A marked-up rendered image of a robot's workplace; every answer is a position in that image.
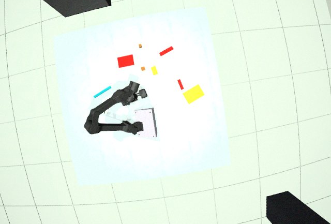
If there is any yellow rectangular block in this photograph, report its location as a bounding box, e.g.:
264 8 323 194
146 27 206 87
151 66 158 75

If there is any red flat plate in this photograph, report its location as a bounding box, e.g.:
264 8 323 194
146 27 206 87
117 54 134 68

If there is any yellow flat plate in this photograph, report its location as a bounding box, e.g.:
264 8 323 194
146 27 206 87
183 84 204 104

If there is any red flat bar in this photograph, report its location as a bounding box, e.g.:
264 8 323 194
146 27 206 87
159 46 173 56

